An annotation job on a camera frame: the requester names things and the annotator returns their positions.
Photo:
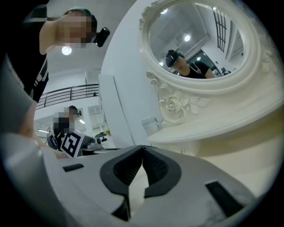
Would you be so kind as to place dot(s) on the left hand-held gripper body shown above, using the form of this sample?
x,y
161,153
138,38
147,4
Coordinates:
x,y
71,143

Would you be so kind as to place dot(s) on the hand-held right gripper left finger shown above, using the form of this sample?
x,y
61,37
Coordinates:
x,y
109,175

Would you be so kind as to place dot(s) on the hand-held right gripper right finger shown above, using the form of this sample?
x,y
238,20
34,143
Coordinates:
x,y
170,175

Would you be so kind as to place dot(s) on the white dressing table drawer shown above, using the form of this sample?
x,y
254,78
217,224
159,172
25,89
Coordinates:
x,y
175,149

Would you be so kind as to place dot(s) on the person's right forearm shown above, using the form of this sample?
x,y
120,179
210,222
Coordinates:
x,y
28,124

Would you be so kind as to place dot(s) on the white dressing table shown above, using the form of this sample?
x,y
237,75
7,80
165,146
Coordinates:
x,y
233,142

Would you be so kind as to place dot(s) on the green potted plant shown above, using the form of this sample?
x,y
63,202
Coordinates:
x,y
104,133

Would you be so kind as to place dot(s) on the black metal railing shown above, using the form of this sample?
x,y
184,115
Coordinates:
x,y
71,92

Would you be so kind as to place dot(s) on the small white box appliance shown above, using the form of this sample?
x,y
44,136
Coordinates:
x,y
151,124

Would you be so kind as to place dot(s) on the tall white panel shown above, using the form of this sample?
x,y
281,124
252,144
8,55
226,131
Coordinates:
x,y
115,110

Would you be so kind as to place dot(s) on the round ceiling light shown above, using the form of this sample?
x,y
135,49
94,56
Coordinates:
x,y
66,50

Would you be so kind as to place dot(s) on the person's head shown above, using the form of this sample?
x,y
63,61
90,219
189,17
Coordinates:
x,y
71,28

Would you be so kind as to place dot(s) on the oval mirror white ornate frame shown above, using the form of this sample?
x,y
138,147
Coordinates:
x,y
177,102

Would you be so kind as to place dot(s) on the black head camera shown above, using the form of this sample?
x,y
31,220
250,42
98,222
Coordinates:
x,y
102,36

